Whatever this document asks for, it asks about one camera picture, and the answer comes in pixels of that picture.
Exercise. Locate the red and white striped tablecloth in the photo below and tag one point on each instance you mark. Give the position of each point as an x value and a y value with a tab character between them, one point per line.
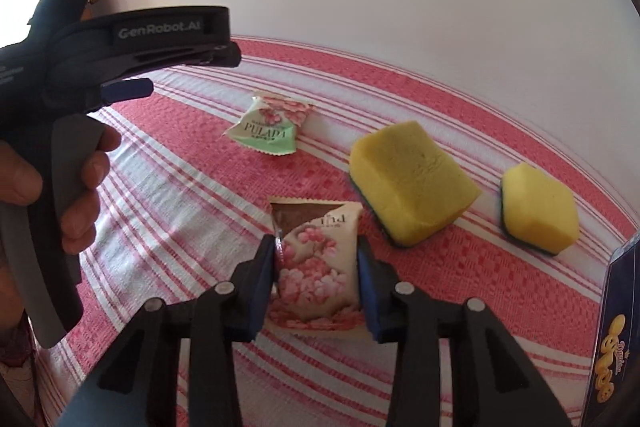
210	207

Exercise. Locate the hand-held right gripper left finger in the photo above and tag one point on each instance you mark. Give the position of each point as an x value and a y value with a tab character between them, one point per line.
260	297

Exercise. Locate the person's left hand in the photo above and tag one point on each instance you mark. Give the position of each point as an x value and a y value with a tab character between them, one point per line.
20	177

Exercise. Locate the small yellow sponge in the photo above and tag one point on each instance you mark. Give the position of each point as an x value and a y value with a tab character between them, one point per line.
540	212

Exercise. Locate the pink floral snack packet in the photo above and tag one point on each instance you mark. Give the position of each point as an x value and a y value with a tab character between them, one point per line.
315	272

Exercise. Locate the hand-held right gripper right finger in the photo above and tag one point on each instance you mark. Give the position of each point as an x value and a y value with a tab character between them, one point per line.
372	302

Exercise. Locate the large yellow sponge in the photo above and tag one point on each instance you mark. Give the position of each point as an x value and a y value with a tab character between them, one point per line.
410	187

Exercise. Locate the green floral snack packet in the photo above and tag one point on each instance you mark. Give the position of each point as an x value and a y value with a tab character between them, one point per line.
270	127

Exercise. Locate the blue round cookie tin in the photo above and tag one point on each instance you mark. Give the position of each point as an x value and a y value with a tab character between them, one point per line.
617	332

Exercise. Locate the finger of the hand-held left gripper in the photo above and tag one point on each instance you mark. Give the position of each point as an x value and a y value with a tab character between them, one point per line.
130	90
200	54

